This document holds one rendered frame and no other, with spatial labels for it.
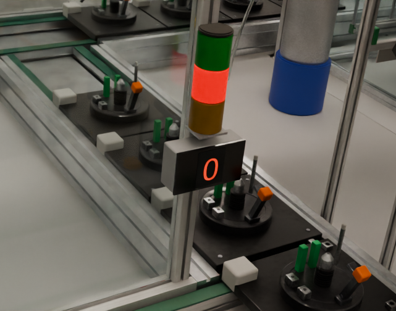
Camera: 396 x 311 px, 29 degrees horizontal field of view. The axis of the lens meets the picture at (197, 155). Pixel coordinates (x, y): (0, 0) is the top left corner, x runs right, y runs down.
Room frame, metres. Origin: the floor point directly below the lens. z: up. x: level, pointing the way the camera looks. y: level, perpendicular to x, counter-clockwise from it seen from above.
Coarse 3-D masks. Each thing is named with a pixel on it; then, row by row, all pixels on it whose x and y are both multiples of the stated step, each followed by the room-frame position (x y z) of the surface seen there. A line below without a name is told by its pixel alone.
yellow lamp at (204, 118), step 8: (192, 104) 1.02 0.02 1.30; (200, 104) 1.01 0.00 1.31; (208, 104) 1.01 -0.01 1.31; (216, 104) 1.01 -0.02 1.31; (224, 104) 1.03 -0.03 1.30; (192, 112) 1.02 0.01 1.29; (200, 112) 1.01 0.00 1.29; (208, 112) 1.01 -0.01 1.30; (216, 112) 1.01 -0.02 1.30; (192, 120) 1.01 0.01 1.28; (200, 120) 1.01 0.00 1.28; (208, 120) 1.01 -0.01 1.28; (216, 120) 1.01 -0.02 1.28; (192, 128) 1.01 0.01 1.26; (200, 128) 1.01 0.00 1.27; (208, 128) 1.01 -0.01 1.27; (216, 128) 1.01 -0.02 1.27
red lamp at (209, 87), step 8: (200, 72) 1.01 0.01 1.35; (208, 72) 1.01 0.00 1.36; (216, 72) 1.01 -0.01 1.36; (224, 72) 1.01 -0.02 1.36; (200, 80) 1.01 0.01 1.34; (208, 80) 1.01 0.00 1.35; (216, 80) 1.01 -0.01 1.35; (224, 80) 1.02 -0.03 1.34; (192, 88) 1.02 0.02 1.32; (200, 88) 1.01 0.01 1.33; (208, 88) 1.01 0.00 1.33; (216, 88) 1.01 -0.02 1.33; (224, 88) 1.02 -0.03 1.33; (192, 96) 1.02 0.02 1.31; (200, 96) 1.01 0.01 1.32; (208, 96) 1.01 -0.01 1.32; (216, 96) 1.01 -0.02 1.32; (224, 96) 1.02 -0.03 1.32
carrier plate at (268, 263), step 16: (272, 256) 1.13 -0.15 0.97; (288, 256) 1.14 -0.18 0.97; (320, 256) 1.15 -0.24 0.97; (272, 272) 1.08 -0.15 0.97; (240, 288) 1.03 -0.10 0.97; (256, 288) 1.03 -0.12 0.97; (272, 288) 1.04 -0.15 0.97; (368, 288) 1.07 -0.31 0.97; (384, 288) 1.07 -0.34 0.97; (256, 304) 0.99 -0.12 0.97; (272, 304) 1.00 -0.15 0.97; (368, 304) 1.02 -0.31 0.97; (384, 304) 1.03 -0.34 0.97
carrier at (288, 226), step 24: (216, 192) 1.27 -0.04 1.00; (240, 192) 1.24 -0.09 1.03; (216, 216) 1.20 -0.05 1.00; (240, 216) 1.22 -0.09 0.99; (264, 216) 1.23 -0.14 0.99; (288, 216) 1.27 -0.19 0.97; (216, 240) 1.16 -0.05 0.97; (240, 240) 1.17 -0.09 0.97; (264, 240) 1.18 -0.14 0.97; (288, 240) 1.19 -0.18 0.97; (216, 264) 1.09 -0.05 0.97
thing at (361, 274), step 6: (348, 264) 1.00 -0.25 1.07; (354, 264) 1.00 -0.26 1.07; (354, 270) 0.98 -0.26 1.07; (360, 270) 0.98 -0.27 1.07; (366, 270) 0.98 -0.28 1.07; (354, 276) 0.98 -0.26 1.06; (360, 276) 0.97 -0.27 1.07; (366, 276) 0.97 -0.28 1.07; (348, 282) 0.99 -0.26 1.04; (354, 282) 0.98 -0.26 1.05; (360, 282) 0.97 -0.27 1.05; (348, 288) 0.99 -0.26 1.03; (354, 288) 0.98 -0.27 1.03; (342, 294) 0.99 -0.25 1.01; (348, 294) 0.99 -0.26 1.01
